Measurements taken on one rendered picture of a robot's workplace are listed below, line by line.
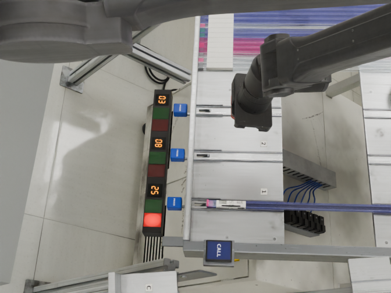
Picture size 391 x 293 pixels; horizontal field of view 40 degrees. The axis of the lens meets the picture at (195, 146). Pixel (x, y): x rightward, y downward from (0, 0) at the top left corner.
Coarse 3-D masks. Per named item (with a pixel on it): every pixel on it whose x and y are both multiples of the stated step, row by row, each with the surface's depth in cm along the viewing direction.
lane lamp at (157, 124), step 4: (152, 120) 120; (156, 120) 120; (160, 120) 120; (164, 120) 120; (152, 124) 119; (156, 124) 119; (160, 124) 119; (164, 124) 119; (152, 128) 119; (156, 128) 119; (160, 128) 119; (164, 128) 119
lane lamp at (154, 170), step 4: (148, 168) 115; (152, 168) 115; (156, 168) 115; (160, 168) 115; (164, 168) 115; (148, 172) 115; (152, 172) 115; (156, 172) 115; (160, 172) 114; (164, 172) 114; (148, 176) 114; (152, 176) 114; (156, 176) 114; (160, 176) 114
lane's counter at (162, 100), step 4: (156, 96) 122; (160, 96) 122; (164, 96) 122; (168, 96) 122; (156, 100) 122; (160, 100) 122; (164, 100) 122; (168, 100) 122; (156, 104) 121; (160, 104) 121; (164, 104) 121; (168, 104) 121
